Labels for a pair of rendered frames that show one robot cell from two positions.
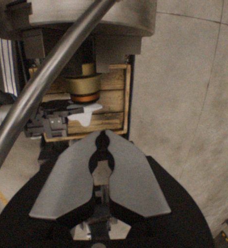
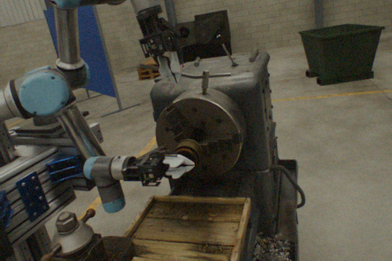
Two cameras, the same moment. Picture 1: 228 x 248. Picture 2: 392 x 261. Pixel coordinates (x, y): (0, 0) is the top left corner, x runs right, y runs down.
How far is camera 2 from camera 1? 0.96 m
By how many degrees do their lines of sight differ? 104
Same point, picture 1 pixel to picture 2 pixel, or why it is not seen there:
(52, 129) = (146, 162)
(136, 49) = (228, 137)
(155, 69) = not seen: outside the picture
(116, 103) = (227, 235)
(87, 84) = (187, 142)
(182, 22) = not seen: outside the picture
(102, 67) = (202, 143)
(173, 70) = not seen: outside the picture
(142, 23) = (215, 102)
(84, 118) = (175, 162)
